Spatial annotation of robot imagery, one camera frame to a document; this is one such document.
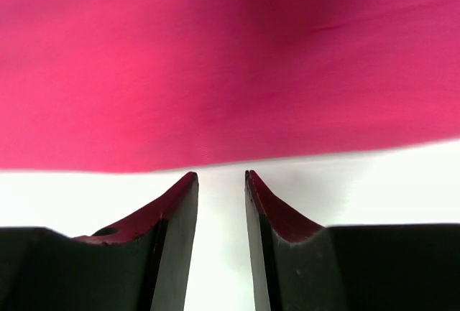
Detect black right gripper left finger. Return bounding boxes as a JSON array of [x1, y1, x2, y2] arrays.
[[1, 172, 198, 310]]

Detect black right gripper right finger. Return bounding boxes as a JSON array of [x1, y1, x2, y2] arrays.
[[245, 170, 459, 310]]

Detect pink trousers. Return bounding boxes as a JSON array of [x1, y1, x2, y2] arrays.
[[1, 0, 459, 172]]

